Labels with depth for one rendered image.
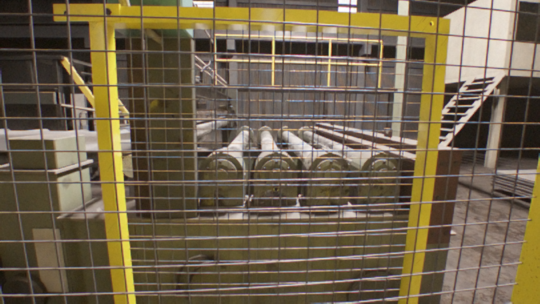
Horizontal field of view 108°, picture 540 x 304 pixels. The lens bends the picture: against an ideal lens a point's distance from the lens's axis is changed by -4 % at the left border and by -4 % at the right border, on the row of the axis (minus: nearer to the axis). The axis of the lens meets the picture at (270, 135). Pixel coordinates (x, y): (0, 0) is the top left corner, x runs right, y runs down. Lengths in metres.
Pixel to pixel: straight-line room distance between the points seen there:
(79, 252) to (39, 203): 0.37
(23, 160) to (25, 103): 3.03
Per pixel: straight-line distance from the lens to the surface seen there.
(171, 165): 1.30
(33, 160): 1.78
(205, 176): 1.31
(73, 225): 1.75
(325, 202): 1.42
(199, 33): 10.33
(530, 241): 0.73
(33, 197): 1.84
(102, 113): 0.86
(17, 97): 4.90
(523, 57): 8.95
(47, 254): 1.95
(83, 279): 1.91
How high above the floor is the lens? 1.53
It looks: 7 degrees down
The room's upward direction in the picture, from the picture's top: 1 degrees clockwise
